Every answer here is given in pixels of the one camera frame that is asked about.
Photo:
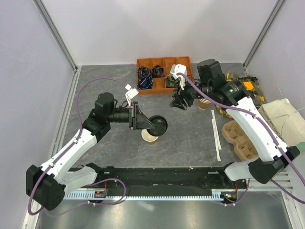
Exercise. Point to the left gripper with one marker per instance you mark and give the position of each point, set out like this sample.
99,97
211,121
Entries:
135,122

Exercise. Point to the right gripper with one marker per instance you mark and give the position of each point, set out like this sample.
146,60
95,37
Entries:
179,102

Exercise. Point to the black plastic cup lid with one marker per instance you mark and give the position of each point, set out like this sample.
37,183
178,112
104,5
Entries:
160,123

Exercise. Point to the brown paper coffee cup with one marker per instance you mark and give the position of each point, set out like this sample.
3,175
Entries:
148,138

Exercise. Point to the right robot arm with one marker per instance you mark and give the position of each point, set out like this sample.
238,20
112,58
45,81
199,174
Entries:
273,154

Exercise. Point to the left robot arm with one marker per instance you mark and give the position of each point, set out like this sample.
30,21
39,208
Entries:
49,183

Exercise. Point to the stack of paper cups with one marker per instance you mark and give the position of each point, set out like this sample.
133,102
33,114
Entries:
203,103

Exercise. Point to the green yellow rolled tie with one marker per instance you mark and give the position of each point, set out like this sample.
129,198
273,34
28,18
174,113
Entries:
171,82

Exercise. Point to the orange wooden compartment tray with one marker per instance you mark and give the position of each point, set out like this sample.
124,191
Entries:
159,86

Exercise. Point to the white wrapped straw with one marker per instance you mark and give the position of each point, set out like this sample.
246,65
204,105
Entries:
216,141
216,130

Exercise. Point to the blue striped rolled tie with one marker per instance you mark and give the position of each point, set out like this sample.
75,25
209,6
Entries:
145,83

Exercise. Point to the brown rolled tie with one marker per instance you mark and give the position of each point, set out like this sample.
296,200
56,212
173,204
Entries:
157,71

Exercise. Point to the dark rolled tie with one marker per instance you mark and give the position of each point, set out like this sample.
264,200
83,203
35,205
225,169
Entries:
143,71

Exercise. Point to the cardboard cup carrier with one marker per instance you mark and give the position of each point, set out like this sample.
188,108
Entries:
243,147

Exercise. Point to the camouflage cloth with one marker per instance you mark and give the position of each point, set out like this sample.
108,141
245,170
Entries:
249,82

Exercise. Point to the green printed paper bag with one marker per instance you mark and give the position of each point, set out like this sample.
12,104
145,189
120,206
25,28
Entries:
286,121

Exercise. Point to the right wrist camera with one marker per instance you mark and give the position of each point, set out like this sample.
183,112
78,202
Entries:
179,72

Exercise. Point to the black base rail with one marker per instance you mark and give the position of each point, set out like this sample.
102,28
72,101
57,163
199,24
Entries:
163,182

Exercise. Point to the slotted cable duct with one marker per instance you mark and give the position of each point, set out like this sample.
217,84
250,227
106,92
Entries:
91,195

